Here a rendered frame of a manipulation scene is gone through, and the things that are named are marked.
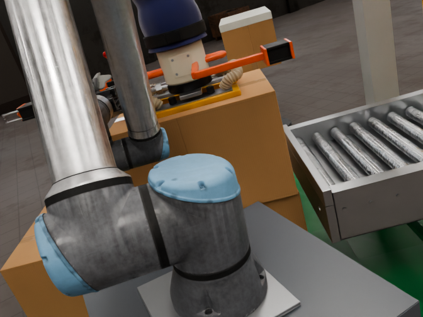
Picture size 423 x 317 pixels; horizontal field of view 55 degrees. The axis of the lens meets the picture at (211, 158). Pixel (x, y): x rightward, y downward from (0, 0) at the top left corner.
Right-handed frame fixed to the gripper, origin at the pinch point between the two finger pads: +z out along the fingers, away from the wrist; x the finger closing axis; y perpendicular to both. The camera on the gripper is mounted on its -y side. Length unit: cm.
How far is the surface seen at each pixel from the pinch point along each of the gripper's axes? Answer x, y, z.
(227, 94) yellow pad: -11.2, 39.9, -0.4
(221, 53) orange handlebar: 0.6, 41.5, 11.3
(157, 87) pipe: -4.8, 15.5, 12.3
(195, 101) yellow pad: -11.0, 28.5, 0.9
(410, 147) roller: -53, 102, 6
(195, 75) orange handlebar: 0.3, 32.0, -13.0
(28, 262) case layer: -53, -52, -5
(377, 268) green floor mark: -107, 84, 7
